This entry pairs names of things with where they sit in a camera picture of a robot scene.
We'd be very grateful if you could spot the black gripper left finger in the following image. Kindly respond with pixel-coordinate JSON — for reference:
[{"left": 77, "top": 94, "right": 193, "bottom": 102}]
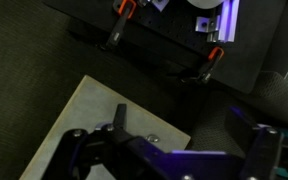
[{"left": 112, "top": 103, "right": 128, "bottom": 134}]

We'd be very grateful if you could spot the orange black bar clamp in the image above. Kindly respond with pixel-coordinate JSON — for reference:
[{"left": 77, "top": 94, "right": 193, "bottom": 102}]
[
  {"left": 105, "top": 0, "right": 138, "bottom": 50},
  {"left": 179, "top": 46, "right": 225, "bottom": 85}
]

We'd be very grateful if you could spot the small aluminium angle bracket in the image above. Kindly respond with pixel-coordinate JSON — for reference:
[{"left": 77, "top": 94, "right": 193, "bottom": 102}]
[{"left": 195, "top": 16, "right": 220, "bottom": 34}]

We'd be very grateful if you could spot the dark grey fabric sofa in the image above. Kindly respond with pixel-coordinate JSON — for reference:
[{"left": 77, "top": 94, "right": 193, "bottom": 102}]
[{"left": 187, "top": 70, "right": 288, "bottom": 159}]

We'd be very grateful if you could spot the black robot mounting board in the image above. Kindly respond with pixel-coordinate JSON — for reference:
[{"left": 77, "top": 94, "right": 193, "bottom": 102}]
[{"left": 43, "top": 0, "right": 288, "bottom": 95}]

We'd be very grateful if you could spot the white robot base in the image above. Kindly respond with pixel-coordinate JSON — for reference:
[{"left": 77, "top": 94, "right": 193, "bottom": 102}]
[{"left": 186, "top": 0, "right": 231, "bottom": 8}]

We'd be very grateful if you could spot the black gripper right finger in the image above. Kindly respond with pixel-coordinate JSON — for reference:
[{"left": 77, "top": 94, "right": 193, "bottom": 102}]
[{"left": 224, "top": 105, "right": 264, "bottom": 158}]

